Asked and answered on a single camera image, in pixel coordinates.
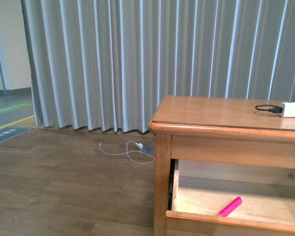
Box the pink highlighter marker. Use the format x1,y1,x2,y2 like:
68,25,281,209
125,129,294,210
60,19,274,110
217,196,243,217

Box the white charger adapter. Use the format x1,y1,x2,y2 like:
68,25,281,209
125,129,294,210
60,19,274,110
279,102,295,118

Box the wooden drawer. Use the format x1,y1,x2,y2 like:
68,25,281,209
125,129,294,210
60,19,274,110
166,160,295,236

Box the wooden nightstand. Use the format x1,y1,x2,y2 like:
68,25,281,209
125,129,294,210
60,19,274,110
149,96,295,236

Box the grey floor sign mat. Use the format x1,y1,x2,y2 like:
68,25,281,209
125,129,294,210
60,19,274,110
0,126,31,143

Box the grey floor outlet plate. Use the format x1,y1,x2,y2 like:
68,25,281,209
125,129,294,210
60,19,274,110
138,143,153,155

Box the grey pleated curtain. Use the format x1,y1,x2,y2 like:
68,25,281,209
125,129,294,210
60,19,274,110
21,0,295,132

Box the white charging cable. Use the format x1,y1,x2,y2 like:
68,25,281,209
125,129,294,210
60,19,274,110
99,140,155,165

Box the black usb cable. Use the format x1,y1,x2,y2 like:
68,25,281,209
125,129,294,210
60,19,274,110
255,104,295,115

